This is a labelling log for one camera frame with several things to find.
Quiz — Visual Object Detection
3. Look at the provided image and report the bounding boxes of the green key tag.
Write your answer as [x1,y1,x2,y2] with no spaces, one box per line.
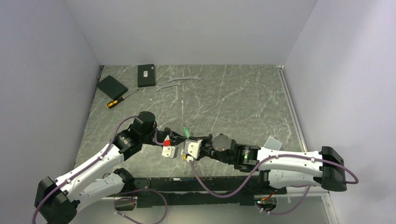
[183,127,191,139]

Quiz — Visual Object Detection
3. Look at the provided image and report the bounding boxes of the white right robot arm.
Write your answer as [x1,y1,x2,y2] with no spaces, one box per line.
[197,134,347,194]

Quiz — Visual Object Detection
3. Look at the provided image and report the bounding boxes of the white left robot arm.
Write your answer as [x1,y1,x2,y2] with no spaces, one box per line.
[31,111,187,224]

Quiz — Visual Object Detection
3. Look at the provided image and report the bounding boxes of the small silver wrench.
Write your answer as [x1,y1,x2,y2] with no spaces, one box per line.
[155,82,183,91]

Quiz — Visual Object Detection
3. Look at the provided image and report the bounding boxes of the yellow black screwdriver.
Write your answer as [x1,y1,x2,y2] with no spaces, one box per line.
[106,89,139,109]

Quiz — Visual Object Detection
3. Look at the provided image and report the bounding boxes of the white square device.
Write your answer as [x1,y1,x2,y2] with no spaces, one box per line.
[263,137,282,151]

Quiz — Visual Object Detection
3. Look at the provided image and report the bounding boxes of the flat black box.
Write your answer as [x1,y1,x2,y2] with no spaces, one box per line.
[96,76,128,100]

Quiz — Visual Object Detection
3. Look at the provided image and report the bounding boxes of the large silver wrench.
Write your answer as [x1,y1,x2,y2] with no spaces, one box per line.
[167,74,204,82]

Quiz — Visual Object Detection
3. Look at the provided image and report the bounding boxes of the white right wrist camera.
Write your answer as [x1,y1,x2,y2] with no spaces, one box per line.
[183,140,203,162]

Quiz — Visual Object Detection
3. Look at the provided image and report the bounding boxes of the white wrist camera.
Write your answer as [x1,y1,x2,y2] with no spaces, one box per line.
[162,146,178,159]
[183,140,203,162]

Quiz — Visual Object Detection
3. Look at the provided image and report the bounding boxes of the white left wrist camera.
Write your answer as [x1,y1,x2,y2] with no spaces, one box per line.
[162,146,178,159]

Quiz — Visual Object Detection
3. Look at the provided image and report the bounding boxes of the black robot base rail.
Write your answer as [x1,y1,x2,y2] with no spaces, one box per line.
[115,175,287,208]

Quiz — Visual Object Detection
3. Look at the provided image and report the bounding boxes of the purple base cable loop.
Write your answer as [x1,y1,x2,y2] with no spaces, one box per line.
[113,189,169,224]

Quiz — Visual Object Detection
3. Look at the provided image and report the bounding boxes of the black network switch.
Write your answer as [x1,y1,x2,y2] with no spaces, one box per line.
[137,64,156,88]

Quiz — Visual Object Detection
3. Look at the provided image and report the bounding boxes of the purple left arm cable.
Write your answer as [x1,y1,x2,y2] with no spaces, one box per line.
[31,115,169,224]

